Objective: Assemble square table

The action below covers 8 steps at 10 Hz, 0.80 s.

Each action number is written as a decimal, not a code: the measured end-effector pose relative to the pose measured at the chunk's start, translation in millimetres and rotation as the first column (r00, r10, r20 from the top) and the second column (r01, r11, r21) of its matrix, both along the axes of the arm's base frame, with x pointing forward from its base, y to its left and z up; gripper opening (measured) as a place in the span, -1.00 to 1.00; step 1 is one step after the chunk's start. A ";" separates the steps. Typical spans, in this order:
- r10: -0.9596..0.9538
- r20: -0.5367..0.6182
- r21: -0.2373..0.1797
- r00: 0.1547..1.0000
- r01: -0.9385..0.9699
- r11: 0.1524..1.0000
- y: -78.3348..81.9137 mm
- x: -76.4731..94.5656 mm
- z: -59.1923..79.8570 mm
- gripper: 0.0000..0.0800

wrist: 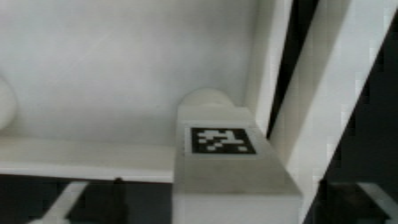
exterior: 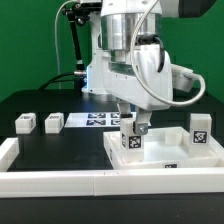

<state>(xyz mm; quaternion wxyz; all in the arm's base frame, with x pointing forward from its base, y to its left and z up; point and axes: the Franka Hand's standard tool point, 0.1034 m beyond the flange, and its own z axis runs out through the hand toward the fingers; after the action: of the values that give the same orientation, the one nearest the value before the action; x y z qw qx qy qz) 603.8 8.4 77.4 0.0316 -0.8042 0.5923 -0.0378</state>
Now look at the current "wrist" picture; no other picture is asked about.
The white square tabletop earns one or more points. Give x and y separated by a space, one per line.
103 58

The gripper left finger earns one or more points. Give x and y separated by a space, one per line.
114 202

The white table leg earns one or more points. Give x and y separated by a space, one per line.
233 188

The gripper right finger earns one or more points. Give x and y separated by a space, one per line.
343 206

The white U-shaped obstacle fence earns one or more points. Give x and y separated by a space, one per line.
341 46

